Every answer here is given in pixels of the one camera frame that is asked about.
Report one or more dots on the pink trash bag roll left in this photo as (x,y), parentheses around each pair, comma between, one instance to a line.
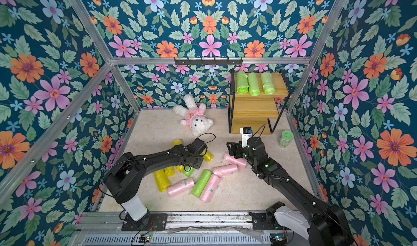
(181,187)

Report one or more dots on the green trash bag roll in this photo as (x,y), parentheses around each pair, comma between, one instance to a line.
(254,89)
(242,85)
(267,83)
(201,184)
(188,171)

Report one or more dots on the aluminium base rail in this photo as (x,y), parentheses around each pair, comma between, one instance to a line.
(218,228)

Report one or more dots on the yellow trash bag roll large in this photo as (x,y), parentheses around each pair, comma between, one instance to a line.
(162,180)

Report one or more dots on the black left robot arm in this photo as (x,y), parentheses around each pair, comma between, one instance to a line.
(124,178)

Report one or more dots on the pink trash bag roll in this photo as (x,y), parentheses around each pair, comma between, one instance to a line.
(225,170)
(209,189)
(181,187)
(240,162)

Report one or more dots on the green circuit board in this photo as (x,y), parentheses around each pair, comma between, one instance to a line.
(144,239)
(278,240)

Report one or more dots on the black hook rail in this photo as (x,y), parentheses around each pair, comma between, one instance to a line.
(208,61)

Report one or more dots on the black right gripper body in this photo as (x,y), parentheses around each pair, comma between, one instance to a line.
(236,149)

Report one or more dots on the pink trash bag roll middle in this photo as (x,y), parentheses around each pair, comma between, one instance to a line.
(225,170)

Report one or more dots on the yellow trash bag roll right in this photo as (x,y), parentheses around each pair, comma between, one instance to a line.
(207,156)

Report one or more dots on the white plush bunny pink shirt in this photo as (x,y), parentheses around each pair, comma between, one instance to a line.
(193,116)

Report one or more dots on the yellow trash bag roll middle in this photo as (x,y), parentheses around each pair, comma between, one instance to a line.
(180,168)

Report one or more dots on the yellow trash bag roll upright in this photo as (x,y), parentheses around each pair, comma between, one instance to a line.
(169,171)

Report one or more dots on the pink trash bag roll upper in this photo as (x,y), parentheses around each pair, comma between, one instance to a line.
(240,162)

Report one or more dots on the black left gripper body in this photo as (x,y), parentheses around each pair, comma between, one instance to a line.
(197,162)

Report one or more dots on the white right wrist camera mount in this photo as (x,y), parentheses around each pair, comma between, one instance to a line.
(246,133)

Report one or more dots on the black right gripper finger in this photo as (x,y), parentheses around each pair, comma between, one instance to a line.
(232,154)
(231,146)

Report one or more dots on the pink trash bag roll lower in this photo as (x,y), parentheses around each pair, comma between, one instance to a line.
(209,189)

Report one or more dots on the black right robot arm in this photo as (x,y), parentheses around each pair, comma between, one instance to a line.
(314,220)

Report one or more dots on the upper green lidded jar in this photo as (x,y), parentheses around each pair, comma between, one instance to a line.
(286,138)

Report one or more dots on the green circuit board right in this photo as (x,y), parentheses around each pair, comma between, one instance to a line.
(278,240)

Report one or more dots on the green circuit board left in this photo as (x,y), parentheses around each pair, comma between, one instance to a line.
(144,239)

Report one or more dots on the wooden shelf black metal frame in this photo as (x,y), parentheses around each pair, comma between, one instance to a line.
(257,111)

